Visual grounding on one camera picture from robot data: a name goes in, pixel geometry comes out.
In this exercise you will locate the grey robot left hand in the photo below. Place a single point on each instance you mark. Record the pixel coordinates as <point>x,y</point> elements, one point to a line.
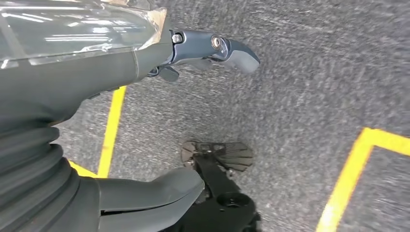
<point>80,73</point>

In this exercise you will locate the black robot left foot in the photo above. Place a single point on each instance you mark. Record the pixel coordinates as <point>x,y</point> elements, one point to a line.
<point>217,179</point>

